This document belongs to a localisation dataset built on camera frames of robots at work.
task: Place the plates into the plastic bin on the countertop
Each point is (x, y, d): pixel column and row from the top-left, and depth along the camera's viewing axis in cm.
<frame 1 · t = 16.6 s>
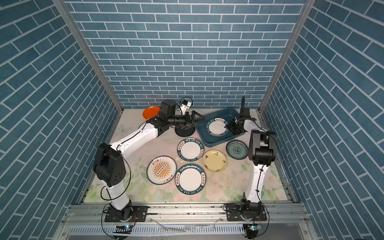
left hand: (200, 121, 78), fingers open
right hand: (226, 125, 104), fingers open
teal plastic bin: (227, 114, 118), point 3 cm above the table
green blue floral plate: (237, 149, 100), on the table
black plate: (184, 133, 104), point 4 cm above the table
upper green rim plate: (190, 149, 99), on the table
yellow floral plate: (214, 161, 94), on the table
left green rim plate: (215, 127, 111), on the table
orange sunburst plate: (161, 170, 90), on the table
lower green rim plate: (190, 179, 86), on the table

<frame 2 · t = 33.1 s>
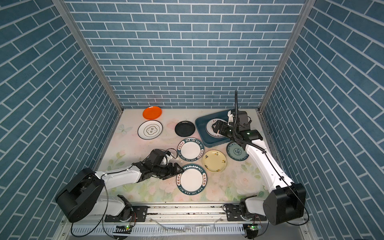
left hand: (180, 173, 84), fingers open
right hand: (216, 126, 80), fingers open
white plate cloud motif: (150, 130, 110), on the table
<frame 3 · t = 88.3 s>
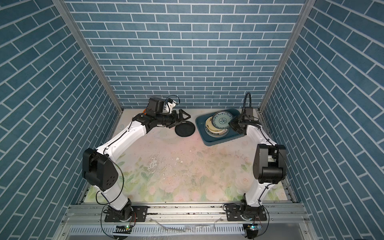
left hand: (185, 118, 81), fingers open
right hand: (228, 121, 95), fingers closed
green blue floral plate: (220, 119, 103), point 11 cm above the table
yellow floral plate: (210, 125, 107), point 5 cm above the table
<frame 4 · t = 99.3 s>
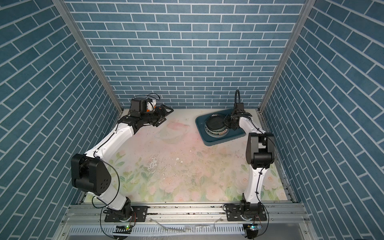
left hand: (170, 113, 83), fingers open
right hand: (223, 121, 101), fingers closed
black plate: (215, 121, 111), point 4 cm above the table
